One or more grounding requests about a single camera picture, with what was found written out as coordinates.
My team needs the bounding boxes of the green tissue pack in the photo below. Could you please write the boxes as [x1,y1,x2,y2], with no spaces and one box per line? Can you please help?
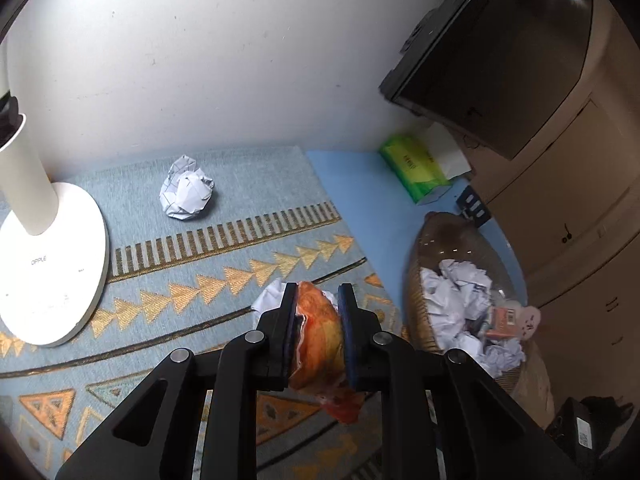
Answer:
[377,122,473,206]

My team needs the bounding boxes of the small crumpled paper ball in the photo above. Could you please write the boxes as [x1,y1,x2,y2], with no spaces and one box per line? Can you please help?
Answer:
[159,156,217,221]

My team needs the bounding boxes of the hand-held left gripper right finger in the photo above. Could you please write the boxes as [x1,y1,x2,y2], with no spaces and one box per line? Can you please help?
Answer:
[337,282,586,480]

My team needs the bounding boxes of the wicker waste basket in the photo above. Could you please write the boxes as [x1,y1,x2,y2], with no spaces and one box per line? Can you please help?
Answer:
[402,211,556,428]

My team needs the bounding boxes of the white desk lamp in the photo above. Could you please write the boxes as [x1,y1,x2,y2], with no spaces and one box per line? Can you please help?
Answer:
[0,35,111,348]

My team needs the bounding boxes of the orange snack packet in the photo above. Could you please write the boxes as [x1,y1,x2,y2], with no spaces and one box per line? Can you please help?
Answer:
[287,281,366,426]

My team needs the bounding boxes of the black monitor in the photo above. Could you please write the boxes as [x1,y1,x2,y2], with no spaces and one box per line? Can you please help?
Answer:
[378,0,613,161]

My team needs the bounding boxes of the small orange box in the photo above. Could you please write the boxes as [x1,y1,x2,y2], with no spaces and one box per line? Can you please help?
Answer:
[482,305,523,341]

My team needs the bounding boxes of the large paper ball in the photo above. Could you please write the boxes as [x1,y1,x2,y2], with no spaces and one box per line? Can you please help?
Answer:
[439,259,493,302]

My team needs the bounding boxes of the beige cabinet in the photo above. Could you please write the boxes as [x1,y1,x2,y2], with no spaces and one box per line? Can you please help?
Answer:
[470,0,640,411]

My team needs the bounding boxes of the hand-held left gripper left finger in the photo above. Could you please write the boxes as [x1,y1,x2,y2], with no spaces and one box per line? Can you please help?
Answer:
[55,282,301,480]

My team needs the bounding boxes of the blue patterned mat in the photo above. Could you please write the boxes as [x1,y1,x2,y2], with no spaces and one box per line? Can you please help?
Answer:
[0,146,441,480]

